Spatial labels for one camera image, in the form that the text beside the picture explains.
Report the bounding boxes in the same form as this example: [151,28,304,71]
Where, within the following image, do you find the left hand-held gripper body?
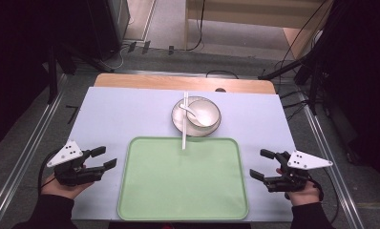
[46,139,106,187]

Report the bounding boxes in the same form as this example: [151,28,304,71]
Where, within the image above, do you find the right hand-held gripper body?
[264,150,334,193]

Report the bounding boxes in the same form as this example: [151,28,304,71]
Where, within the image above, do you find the person's left hand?
[40,176,94,200]

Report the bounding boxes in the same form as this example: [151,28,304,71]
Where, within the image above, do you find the person's right hand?
[285,181,321,207]

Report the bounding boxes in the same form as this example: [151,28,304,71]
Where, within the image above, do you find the pale blue table mat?
[70,86,297,223]

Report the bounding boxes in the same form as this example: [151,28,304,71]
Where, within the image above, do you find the white ceramic bowl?
[185,98,222,129]

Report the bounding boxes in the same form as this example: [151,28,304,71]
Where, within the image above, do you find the green plastic tray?
[116,135,250,221]

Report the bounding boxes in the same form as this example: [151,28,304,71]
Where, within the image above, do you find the black metal stand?
[258,47,324,116]
[47,47,59,105]

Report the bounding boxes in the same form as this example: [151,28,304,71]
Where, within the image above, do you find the white chopstick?
[181,92,187,151]
[183,91,190,151]

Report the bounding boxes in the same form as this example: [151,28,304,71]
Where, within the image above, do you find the white ceramic plate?
[171,95,222,138]

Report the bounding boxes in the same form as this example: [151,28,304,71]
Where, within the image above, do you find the white ceramic spoon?
[179,103,207,126]

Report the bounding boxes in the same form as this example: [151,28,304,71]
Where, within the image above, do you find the wooden table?
[93,73,277,95]

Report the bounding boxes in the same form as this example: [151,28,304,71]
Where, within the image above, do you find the dark curtain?
[308,0,380,180]
[0,0,95,151]

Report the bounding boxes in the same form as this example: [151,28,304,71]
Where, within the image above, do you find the black cabinet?
[86,0,131,62]

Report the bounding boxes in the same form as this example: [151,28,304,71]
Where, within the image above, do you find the light wooden furniture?
[183,0,335,61]

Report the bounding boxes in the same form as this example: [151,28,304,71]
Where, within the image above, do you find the left hand-held gripper cable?
[37,148,62,196]

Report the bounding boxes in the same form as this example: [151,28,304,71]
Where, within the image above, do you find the hand-held gripper cable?
[37,148,62,196]
[307,167,341,224]

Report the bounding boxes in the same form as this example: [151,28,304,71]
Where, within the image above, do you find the metal floor rail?
[296,91,367,229]
[0,73,69,225]

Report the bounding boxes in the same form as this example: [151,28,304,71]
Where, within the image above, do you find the right hand-held gripper cable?
[307,167,341,224]

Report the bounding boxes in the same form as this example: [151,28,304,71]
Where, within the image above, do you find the black floor cables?
[277,89,310,122]

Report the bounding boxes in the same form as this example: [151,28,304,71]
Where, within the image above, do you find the white floor cable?
[97,43,130,72]

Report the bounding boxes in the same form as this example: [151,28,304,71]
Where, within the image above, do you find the black floor cable loop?
[205,69,241,80]

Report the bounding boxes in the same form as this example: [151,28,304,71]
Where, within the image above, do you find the black hanging cable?
[185,0,207,52]

